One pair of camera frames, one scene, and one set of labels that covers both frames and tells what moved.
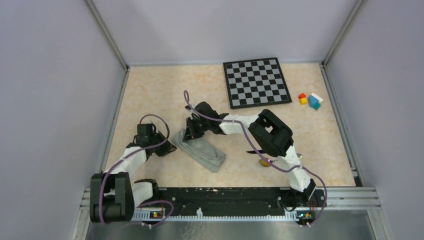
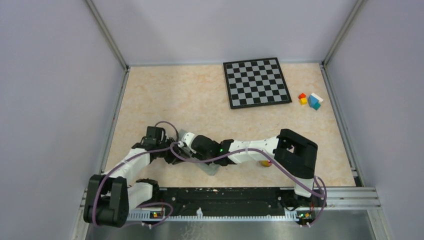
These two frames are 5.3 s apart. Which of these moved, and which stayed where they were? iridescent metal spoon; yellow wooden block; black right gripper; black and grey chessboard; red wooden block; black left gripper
Moved: black left gripper; black right gripper
Stayed: yellow wooden block; red wooden block; black and grey chessboard; iridescent metal spoon
